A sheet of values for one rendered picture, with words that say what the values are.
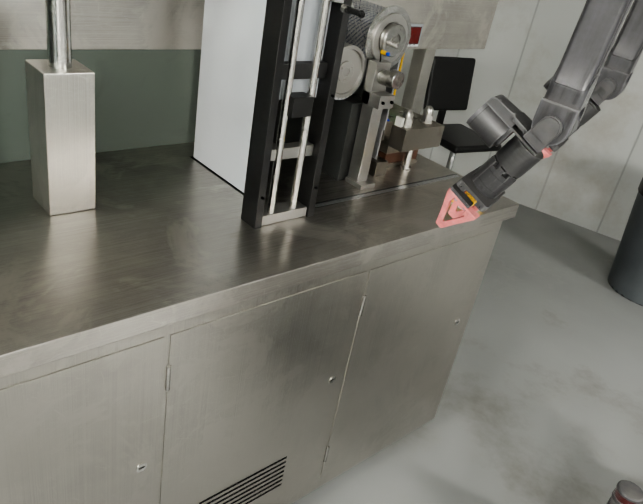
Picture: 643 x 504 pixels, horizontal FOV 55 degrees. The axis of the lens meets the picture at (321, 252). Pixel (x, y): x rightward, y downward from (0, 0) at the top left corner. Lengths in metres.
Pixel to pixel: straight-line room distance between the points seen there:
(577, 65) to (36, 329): 0.87
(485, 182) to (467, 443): 1.35
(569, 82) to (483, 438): 1.54
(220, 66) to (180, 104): 0.23
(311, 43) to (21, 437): 0.84
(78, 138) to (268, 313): 0.48
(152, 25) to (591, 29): 0.95
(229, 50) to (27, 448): 0.86
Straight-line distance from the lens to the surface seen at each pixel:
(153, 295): 1.05
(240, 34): 1.38
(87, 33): 1.49
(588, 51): 1.00
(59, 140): 1.23
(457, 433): 2.28
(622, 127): 4.14
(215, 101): 1.47
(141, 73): 1.56
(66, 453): 1.16
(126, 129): 1.59
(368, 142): 1.54
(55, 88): 1.19
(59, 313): 1.01
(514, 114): 1.04
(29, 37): 1.45
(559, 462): 2.37
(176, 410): 1.23
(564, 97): 1.01
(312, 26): 1.24
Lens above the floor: 1.49
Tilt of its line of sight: 29 degrees down
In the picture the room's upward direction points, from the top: 11 degrees clockwise
